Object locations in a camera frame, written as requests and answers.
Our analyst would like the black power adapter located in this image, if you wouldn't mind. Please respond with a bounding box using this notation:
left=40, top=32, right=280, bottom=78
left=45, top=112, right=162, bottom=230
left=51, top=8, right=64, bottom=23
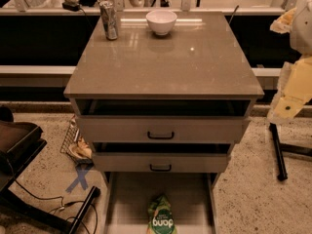
left=62, top=1, right=80, bottom=12

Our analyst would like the top drawer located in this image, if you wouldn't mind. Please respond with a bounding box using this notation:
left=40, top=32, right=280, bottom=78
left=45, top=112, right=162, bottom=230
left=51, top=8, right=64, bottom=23
left=76, top=116, right=250, bottom=143

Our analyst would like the wire basket with items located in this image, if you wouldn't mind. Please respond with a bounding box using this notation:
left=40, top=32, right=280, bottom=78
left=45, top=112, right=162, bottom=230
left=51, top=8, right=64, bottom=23
left=60, top=117, right=93, bottom=164

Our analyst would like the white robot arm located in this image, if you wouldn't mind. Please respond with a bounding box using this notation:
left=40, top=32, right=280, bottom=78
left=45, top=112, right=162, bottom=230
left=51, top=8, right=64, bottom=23
left=267, top=0, right=312, bottom=124

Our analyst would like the white bowl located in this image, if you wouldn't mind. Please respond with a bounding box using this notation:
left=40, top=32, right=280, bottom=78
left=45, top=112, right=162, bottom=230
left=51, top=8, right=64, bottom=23
left=146, top=10, right=177, bottom=36

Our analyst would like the black floor cable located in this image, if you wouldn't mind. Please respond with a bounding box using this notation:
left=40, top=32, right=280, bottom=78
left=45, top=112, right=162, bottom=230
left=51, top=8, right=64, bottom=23
left=14, top=178, right=98, bottom=234

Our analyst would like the open bottom drawer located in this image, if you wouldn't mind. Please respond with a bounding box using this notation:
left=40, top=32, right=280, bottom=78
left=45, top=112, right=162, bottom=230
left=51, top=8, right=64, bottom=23
left=102, top=173, right=217, bottom=234

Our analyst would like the black top drawer handle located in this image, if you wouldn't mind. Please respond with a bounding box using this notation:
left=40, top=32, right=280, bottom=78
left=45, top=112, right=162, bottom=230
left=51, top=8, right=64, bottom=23
left=147, top=132, right=175, bottom=140

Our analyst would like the grey drawer cabinet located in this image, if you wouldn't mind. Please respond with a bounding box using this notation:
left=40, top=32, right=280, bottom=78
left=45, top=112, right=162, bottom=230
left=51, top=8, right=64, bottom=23
left=64, top=12, right=263, bottom=160

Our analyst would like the green rice chip bag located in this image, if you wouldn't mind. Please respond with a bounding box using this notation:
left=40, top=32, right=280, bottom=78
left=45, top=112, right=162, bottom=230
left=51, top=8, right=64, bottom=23
left=146, top=195, right=177, bottom=234

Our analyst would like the black stand leg right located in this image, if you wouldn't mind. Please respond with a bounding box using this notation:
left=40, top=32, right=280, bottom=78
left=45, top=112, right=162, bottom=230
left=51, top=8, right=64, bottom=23
left=269, top=124, right=312, bottom=181

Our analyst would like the silver drink can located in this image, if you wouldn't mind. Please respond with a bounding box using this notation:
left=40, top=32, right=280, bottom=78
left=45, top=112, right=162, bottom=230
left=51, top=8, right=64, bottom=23
left=99, top=0, right=118, bottom=40

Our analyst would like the blue tape cross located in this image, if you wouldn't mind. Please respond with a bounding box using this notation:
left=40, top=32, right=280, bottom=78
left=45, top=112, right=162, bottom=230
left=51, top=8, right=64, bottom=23
left=65, top=164, right=94, bottom=193

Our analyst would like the black middle drawer handle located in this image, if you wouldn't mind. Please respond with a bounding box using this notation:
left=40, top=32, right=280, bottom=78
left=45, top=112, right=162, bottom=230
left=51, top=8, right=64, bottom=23
left=149, top=164, right=172, bottom=173

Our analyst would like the black stand base left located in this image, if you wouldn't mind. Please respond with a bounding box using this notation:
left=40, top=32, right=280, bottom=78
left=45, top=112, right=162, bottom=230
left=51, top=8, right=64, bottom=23
left=0, top=106, right=100, bottom=234

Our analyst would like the middle drawer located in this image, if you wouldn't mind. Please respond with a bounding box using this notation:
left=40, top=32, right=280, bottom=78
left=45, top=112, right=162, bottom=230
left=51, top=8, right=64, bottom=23
left=93, top=152, right=229, bottom=173

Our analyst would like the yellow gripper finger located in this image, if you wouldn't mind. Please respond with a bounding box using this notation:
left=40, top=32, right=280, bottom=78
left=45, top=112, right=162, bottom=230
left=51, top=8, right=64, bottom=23
left=267, top=56, right=312, bottom=124
left=270, top=8, right=296, bottom=34

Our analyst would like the black drawer handle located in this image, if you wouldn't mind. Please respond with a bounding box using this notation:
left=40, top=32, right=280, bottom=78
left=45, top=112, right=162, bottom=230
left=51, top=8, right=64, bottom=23
left=147, top=132, right=175, bottom=140
left=149, top=164, right=172, bottom=173

